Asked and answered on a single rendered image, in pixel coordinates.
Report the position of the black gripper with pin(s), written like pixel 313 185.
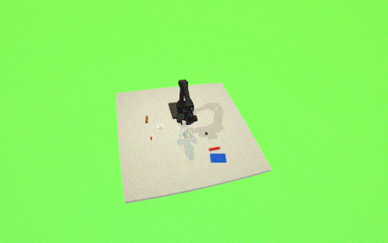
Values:
pixel 179 119

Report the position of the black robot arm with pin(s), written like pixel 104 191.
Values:
pixel 187 104

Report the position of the blue flat plate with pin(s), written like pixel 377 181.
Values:
pixel 218 158

